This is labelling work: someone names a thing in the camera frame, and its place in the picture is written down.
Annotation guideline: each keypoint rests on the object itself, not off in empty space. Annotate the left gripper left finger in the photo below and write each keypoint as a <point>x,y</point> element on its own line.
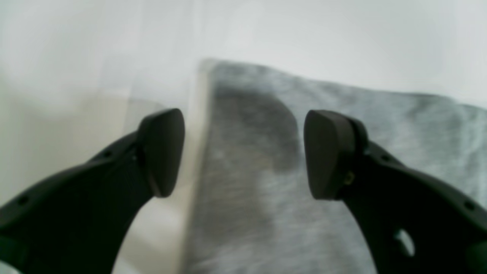
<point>74,222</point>

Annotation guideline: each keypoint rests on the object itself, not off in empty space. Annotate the grey t-shirt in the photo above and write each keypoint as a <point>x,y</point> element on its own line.
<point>254,212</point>

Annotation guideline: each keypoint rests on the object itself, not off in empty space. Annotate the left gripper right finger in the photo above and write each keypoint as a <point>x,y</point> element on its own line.
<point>412,222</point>

